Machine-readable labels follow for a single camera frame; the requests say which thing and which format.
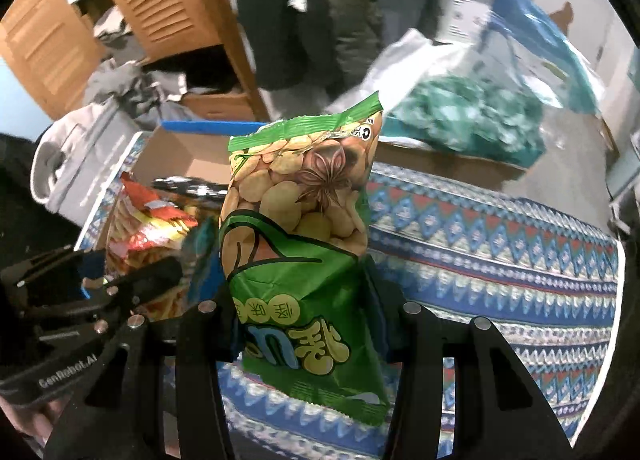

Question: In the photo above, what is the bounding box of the grey crumpled clothes pile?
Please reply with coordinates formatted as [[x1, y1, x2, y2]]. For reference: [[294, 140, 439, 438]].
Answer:
[[82, 6, 198, 131]]

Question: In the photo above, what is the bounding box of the blue patterned tablecloth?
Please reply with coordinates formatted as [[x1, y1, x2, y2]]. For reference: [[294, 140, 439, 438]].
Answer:
[[74, 132, 624, 460]]

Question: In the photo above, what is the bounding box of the white plastic bag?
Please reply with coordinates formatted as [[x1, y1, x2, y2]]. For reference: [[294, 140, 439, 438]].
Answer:
[[326, 29, 473, 113]]

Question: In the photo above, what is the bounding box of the black snack bag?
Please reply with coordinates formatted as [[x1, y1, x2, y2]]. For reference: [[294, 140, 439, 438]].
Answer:
[[152, 176, 228, 201]]

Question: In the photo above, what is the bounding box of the blue clear zip bag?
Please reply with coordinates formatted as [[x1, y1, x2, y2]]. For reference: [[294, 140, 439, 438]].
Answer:
[[480, 0, 605, 114]]

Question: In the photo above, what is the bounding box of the open cardboard box blue rim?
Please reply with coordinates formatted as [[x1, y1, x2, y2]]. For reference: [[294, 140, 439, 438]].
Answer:
[[76, 121, 260, 251]]

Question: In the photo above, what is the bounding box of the left human hand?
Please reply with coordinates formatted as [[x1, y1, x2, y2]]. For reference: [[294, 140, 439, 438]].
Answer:
[[0, 396, 70, 446]]

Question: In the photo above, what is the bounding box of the green crumpled plastic bag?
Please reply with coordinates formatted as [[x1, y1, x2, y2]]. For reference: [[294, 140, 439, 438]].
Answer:
[[382, 76, 546, 168]]

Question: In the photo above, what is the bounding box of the dark hanging jacket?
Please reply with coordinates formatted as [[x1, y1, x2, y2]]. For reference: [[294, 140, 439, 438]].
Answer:
[[236, 0, 382, 96]]

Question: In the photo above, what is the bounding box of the white appliance box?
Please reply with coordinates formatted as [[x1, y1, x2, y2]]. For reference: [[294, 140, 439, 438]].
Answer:
[[434, 0, 494, 43]]

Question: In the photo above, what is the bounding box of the orange red noodle snack bag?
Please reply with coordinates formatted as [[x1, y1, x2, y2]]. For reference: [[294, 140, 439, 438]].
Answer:
[[105, 172, 200, 320]]

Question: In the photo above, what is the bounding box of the green broad bean snack bag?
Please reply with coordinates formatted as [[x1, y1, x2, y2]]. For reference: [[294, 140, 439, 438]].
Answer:
[[219, 95, 390, 425]]

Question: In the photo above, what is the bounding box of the grey printed tote bag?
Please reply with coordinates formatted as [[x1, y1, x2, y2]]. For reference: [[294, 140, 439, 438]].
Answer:
[[29, 98, 139, 227]]

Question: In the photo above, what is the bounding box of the teal white snack packet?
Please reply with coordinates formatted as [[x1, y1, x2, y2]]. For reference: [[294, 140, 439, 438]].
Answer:
[[182, 217, 224, 308]]

